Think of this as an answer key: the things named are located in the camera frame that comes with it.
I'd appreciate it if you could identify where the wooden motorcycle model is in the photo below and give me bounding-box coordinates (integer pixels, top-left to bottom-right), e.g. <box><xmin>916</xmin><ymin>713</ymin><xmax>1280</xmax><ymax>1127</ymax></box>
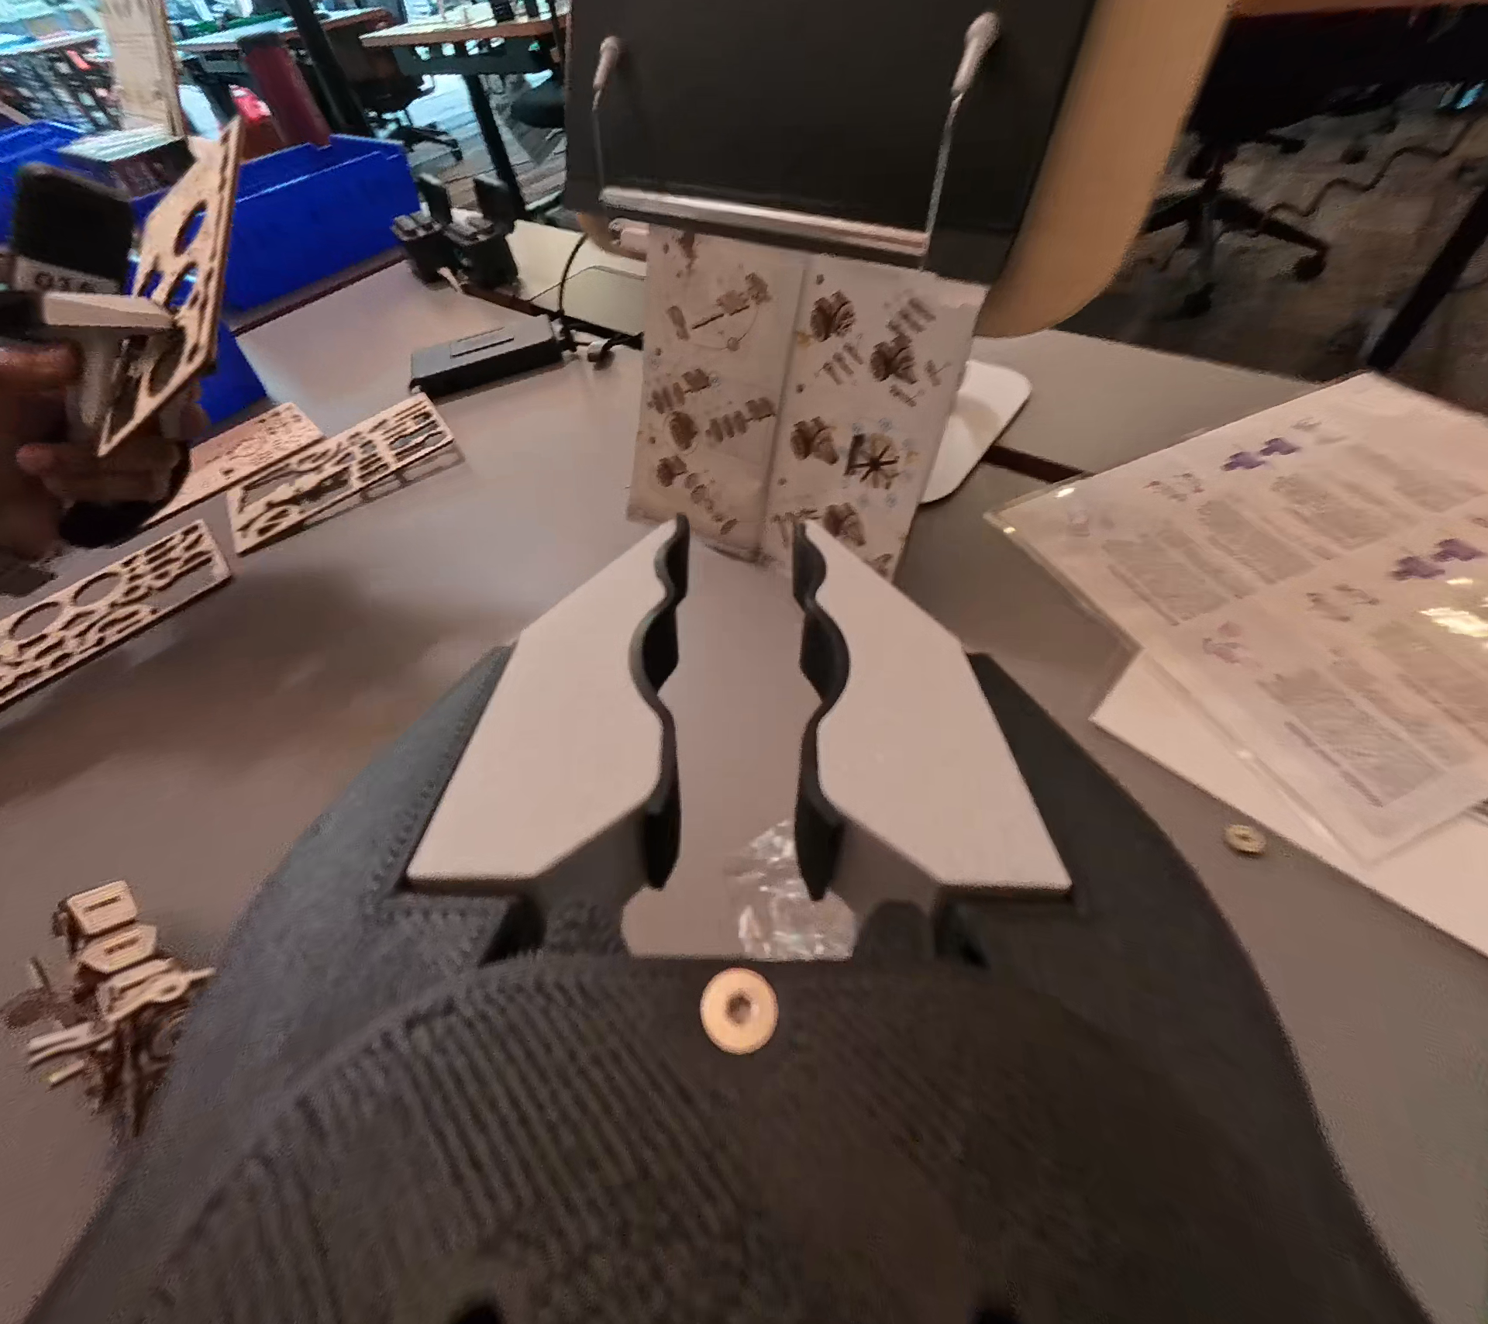
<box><xmin>0</xmin><ymin>879</ymin><xmax>219</xmax><ymax>1139</ymax></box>

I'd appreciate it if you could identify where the grey desk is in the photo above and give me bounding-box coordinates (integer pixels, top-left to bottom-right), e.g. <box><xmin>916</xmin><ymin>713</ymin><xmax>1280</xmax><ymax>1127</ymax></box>
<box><xmin>0</xmin><ymin>218</ymin><xmax>1488</xmax><ymax>1324</ymax></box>

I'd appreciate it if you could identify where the assembly instruction booklet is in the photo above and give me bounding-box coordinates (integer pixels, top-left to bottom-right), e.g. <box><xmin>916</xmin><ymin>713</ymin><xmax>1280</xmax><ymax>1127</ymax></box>
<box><xmin>628</xmin><ymin>225</ymin><xmax>977</xmax><ymax>581</ymax></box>

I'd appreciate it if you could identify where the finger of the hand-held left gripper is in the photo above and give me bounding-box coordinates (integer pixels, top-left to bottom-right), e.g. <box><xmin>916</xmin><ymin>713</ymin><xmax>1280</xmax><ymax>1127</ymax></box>
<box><xmin>40</xmin><ymin>291</ymin><xmax>174</xmax><ymax>338</ymax></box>

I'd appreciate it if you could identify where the pinkish wooden puzzle sheet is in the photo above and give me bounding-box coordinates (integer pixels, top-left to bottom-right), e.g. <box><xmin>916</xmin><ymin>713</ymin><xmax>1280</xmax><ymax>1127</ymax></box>
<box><xmin>150</xmin><ymin>403</ymin><xmax>327</xmax><ymax>525</ymax></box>

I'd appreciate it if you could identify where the black cable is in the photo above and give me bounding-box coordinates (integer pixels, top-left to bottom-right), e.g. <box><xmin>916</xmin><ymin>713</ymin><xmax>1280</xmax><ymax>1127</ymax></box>
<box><xmin>555</xmin><ymin>228</ymin><xmax>643</xmax><ymax>366</ymax></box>

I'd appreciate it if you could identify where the background workbench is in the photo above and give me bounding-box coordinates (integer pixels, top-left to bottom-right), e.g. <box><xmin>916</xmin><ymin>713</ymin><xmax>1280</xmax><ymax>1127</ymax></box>
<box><xmin>360</xmin><ymin>9</ymin><xmax>574</xmax><ymax>192</ymax></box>

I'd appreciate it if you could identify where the black book stand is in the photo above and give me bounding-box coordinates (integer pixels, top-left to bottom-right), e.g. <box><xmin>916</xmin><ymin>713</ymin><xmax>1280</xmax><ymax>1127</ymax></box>
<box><xmin>563</xmin><ymin>0</ymin><xmax>1155</xmax><ymax>288</ymax></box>

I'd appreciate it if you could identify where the laminated printed sheet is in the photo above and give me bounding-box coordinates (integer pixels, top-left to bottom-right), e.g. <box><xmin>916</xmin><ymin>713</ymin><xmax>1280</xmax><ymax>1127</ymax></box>
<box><xmin>987</xmin><ymin>370</ymin><xmax>1488</xmax><ymax>863</ymax></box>

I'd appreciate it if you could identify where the clear plastic bag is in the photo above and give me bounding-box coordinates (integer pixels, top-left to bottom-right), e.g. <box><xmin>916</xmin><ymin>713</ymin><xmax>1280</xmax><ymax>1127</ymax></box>
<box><xmin>721</xmin><ymin>821</ymin><xmax>860</xmax><ymax>963</ymax></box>

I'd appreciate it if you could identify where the black office chair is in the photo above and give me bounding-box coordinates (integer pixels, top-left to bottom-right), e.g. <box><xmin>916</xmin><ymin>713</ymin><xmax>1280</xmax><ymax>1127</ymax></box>
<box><xmin>1144</xmin><ymin>108</ymin><xmax>1333</xmax><ymax>308</ymax></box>

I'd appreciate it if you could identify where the black flat device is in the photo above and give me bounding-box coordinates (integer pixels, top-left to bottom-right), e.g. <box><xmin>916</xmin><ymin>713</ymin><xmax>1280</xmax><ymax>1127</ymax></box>
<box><xmin>409</xmin><ymin>324</ymin><xmax>567</xmax><ymax>403</ymax></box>

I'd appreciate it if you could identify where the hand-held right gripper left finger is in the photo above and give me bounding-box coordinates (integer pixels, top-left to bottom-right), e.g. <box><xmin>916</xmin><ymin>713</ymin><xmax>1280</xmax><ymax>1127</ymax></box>
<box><xmin>405</xmin><ymin>514</ymin><xmax>690</xmax><ymax>896</ymax></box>

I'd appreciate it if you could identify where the white paper sheet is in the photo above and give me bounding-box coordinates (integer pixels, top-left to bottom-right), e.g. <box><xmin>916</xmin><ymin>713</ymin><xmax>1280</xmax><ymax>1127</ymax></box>
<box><xmin>1090</xmin><ymin>649</ymin><xmax>1488</xmax><ymax>959</ymax></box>

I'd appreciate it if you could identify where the blue plastic bin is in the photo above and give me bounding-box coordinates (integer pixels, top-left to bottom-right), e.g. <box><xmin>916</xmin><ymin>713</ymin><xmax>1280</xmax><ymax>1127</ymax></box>
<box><xmin>0</xmin><ymin>119</ymin><xmax>271</xmax><ymax>425</ymax></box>
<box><xmin>220</xmin><ymin>132</ymin><xmax>423</xmax><ymax>316</ymax></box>

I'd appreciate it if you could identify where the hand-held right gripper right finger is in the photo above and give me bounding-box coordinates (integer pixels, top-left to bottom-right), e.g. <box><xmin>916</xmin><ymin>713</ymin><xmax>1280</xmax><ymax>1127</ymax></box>
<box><xmin>791</xmin><ymin>521</ymin><xmax>1074</xmax><ymax>905</ymax></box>

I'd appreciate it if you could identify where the black clamp device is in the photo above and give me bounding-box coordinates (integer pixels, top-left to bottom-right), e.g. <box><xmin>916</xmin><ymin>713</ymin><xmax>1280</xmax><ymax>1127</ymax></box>
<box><xmin>442</xmin><ymin>175</ymin><xmax>521</xmax><ymax>291</ymax></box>
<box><xmin>391</xmin><ymin>208</ymin><xmax>451</xmax><ymax>287</ymax></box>

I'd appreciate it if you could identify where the person's left hand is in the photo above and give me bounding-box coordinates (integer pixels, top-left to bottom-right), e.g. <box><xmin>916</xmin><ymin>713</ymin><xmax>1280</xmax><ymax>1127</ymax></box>
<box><xmin>0</xmin><ymin>341</ymin><xmax>214</xmax><ymax>538</ymax></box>

